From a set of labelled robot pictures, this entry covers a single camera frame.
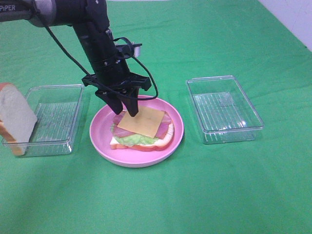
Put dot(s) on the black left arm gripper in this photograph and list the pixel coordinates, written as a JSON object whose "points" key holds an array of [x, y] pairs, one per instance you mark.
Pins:
{"points": [[113, 74]]}

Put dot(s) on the bacon strip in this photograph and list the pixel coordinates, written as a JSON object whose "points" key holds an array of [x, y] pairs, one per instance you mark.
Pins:
{"points": [[167, 118], [163, 130]]}

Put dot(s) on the yellow cheese slice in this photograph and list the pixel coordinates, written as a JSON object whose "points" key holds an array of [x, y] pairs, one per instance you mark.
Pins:
{"points": [[146, 122]]}

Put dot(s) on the green lettuce leaf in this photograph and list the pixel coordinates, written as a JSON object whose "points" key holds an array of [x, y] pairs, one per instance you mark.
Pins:
{"points": [[131, 139]]}

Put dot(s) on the bread slice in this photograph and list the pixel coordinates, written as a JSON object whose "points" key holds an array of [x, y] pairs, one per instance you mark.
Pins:
{"points": [[161, 144], [17, 119]]}

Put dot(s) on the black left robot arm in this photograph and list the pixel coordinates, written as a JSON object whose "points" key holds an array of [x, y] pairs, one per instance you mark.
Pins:
{"points": [[88, 18]]}

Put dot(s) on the pink plate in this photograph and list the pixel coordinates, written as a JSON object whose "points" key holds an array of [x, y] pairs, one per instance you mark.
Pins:
{"points": [[100, 135]]}

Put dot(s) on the bread slice on plate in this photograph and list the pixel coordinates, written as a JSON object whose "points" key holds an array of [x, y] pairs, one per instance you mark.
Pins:
{"points": [[161, 144]]}

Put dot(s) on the clear left plastic container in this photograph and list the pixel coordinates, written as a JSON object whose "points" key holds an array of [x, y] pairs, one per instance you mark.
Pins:
{"points": [[58, 110]]}

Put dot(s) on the clear plastic container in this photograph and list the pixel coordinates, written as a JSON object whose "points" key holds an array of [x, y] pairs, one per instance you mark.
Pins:
{"points": [[58, 110], [223, 110]]}

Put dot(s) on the clear right plastic container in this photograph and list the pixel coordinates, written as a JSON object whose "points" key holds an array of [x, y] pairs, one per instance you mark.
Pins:
{"points": [[223, 110]]}

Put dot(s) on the green tablecloth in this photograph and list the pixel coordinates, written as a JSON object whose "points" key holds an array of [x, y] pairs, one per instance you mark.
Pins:
{"points": [[252, 187]]}

